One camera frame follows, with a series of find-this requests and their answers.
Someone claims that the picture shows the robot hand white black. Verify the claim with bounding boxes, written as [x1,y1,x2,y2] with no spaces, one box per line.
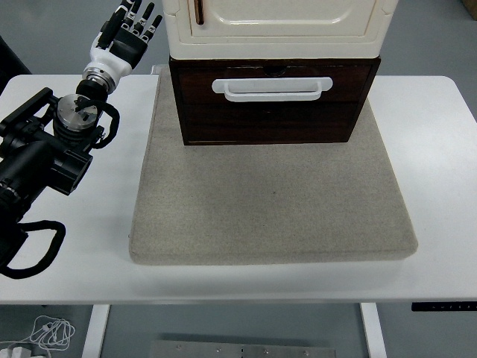
[82,0,164,81]

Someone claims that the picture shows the dark wooden drawer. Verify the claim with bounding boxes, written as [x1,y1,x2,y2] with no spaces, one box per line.
[175,65,376,106]

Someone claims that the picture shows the white drawer handle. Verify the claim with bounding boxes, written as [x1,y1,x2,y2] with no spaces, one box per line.
[211,77,333,104]

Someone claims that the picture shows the cream plastic cabinet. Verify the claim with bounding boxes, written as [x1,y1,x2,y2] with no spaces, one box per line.
[163,0,397,60]

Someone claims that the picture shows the dark wooden drawer housing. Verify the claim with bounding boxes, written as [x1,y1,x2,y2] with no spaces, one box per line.
[168,55,382,146]

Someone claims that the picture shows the grey fabric mat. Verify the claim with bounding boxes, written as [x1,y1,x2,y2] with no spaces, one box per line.
[128,66,419,266]

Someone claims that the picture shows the white table leg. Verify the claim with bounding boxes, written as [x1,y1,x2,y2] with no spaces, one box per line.
[80,304,112,358]
[359,302,388,358]

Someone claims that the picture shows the white power adapter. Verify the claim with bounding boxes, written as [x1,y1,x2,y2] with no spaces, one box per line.
[0,345,37,358]

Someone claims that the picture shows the grey metal plate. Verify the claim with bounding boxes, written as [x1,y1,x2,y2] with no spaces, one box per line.
[148,339,337,358]

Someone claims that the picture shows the black table control panel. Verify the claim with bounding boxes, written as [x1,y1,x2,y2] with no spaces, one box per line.
[411,301,477,312]

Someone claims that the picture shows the brown cabinet door handle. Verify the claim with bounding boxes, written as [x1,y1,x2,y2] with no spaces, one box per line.
[189,0,206,26]

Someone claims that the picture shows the white cable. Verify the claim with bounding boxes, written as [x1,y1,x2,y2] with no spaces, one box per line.
[0,315,76,354]

